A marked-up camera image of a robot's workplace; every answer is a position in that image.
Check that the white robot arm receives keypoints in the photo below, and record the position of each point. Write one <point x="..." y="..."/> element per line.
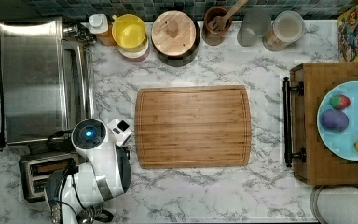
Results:
<point x="75" y="194"/>

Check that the stainless steel toaster oven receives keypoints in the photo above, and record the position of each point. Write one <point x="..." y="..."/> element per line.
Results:
<point x="47" y="78"/>

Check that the silver two-slot toaster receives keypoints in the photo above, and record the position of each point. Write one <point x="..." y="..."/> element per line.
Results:
<point x="36" y="169"/>

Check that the bamboo cutting board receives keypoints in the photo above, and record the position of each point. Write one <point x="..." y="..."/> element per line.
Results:
<point x="193" y="127"/>

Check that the red and white bowl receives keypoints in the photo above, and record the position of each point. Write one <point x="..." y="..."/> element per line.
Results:
<point x="135" y="56"/>

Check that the black pot with wooden lid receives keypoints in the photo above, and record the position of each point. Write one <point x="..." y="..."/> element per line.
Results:
<point x="175" y="37"/>

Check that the brown utensil holder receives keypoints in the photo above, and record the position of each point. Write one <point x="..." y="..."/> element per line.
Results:
<point x="211" y="36"/>

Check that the wooden spatula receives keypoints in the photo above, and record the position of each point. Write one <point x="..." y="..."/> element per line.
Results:
<point x="218" y="23"/>

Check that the grey glass jar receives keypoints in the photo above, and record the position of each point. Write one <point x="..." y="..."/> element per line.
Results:
<point x="255" y="24"/>

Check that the white cap soap bottle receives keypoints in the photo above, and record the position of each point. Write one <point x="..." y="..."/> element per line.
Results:
<point x="99" y="25"/>

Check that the clear jar white lid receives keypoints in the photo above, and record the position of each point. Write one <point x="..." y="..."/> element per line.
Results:
<point x="287" y="28"/>

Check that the purple toy potato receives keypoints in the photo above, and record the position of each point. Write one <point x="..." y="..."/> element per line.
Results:
<point x="334" y="120"/>

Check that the toy strawberry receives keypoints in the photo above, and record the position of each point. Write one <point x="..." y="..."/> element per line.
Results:
<point x="340" y="102"/>

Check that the light blue plate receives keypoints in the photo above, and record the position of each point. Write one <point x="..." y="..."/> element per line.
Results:
<point x="342" y="143"/>

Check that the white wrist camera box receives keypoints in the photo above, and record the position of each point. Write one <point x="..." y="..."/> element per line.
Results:
<point x="121" y="130"/>

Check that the wooden tray black handle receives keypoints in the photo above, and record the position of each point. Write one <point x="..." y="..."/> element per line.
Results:
<point x="305" y="151"/>

